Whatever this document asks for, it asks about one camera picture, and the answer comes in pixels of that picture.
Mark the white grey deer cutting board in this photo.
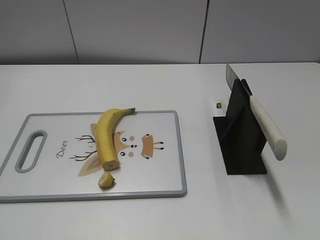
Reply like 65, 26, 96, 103
0, 110, 187, 203

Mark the black knife stand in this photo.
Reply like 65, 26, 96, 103
213, 79, 267, 175

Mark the small dark banana crumb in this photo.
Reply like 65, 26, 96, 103
216, 102, 222, 109

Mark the small cut banana end piece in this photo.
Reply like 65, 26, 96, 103
98, 171, 115, 188

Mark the white handled kitchen knife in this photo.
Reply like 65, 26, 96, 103
225, 63, 288, 162

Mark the yellow banana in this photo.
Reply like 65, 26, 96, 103
95, 107, 136, 171

